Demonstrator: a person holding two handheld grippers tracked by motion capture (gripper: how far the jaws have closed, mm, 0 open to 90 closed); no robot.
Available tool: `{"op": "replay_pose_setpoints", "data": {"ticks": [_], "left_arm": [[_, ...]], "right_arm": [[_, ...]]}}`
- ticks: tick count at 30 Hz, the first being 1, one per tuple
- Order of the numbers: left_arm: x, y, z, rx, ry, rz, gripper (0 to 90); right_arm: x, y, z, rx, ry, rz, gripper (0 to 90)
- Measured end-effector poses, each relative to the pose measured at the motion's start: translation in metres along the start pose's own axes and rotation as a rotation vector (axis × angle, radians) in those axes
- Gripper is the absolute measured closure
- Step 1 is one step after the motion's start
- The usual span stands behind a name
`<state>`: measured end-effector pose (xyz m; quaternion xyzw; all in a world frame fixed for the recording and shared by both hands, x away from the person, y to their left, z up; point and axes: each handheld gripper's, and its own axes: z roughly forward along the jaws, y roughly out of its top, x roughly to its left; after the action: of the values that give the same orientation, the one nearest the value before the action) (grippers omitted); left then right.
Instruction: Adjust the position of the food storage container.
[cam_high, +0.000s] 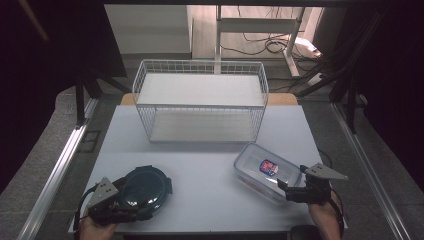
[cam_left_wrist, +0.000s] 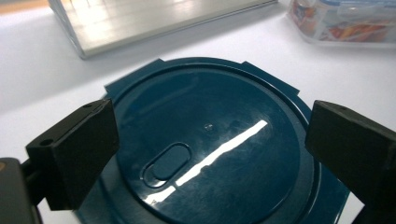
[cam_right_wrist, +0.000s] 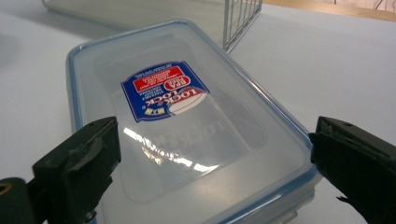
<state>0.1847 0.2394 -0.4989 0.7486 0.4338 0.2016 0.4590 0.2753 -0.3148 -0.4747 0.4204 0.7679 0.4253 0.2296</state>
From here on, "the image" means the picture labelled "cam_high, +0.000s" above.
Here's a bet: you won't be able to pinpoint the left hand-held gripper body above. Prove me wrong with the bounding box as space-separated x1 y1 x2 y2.
87 176 141 225

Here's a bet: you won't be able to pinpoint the hand-held gripper cable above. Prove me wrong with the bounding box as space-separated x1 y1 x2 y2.
328 188 346 236
73 185 98 240

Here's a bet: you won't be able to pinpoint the thin black cable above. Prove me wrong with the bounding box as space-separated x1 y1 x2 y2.
318 148 334 169

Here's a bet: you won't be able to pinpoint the person's right hand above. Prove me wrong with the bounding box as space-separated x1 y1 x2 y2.
308 194 341 231

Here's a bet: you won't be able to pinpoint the right hand-held gripper cable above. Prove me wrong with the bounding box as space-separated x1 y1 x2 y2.
328 188 346 236

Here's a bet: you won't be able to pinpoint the left hand-held gripper cable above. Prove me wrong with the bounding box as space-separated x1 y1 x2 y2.
73 185 98 240

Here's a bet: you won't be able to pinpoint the white wire two-tier rack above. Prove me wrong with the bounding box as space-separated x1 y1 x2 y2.
132 59 270 144

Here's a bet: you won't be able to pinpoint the wooden board under table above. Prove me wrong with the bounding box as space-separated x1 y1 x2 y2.
119 92 299 107

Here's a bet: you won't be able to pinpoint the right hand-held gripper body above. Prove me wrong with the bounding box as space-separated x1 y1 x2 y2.
285 162 349 205

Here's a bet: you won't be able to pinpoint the dark curtain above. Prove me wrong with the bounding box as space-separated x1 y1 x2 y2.
0 0 128 195
346 4 424 184

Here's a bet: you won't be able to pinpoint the white metal frame stand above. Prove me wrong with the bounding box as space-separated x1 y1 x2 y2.
214 4 306 78

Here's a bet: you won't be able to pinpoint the round dark lidded food container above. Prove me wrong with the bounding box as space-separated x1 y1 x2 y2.
116 165 173 215

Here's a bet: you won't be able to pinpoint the black metal stand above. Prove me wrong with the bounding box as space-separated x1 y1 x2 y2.
75 64 132 129
296 9 391 134

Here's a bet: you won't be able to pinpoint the white cabinet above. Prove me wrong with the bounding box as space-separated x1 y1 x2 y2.
104 4 194 56

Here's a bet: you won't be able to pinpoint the black floor cables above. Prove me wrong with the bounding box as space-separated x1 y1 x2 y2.
220 6 323 58

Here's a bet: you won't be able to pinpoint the white power strip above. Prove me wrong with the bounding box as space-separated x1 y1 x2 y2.
305 72 327 88

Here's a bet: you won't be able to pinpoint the person's left hand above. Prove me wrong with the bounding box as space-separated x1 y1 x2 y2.
79 214 118 240

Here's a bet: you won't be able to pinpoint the clear rectangular lidded food container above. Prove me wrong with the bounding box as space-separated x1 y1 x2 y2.
233 142 306 204

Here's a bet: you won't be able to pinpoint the aluminium rail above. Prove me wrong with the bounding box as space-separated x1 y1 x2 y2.
16 98 99 240
331 101 411 240

